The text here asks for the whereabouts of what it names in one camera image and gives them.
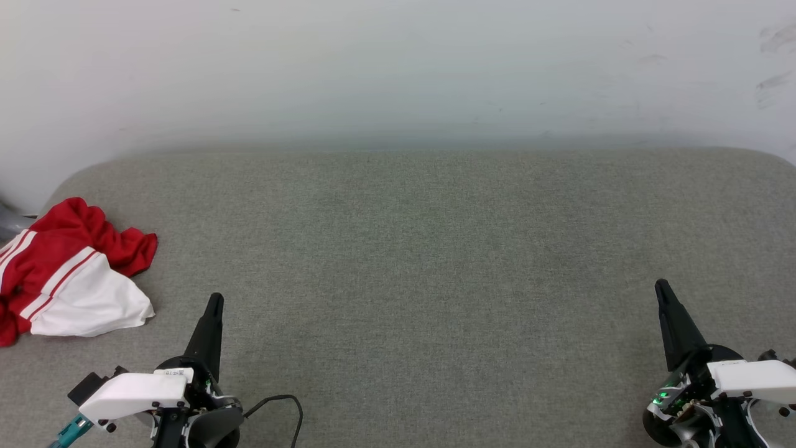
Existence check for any left camera cable teal plug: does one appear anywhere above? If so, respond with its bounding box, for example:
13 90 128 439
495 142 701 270
49 414 94 448

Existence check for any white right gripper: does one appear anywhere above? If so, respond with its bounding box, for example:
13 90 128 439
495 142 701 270
642 279 796 447

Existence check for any thin black looped cable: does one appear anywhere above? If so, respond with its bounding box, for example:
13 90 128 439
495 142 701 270
243 394 304 448

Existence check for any grey fabric sofa seat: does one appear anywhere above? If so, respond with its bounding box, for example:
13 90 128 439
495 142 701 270
0 146 796 448

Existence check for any grey metal pipe frame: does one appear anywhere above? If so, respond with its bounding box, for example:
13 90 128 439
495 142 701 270
0 198 38 245

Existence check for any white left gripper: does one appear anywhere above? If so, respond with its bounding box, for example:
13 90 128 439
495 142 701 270
78 292 226 448

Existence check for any red and white basketball jersey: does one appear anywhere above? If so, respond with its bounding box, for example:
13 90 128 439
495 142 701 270
0 197 158 348

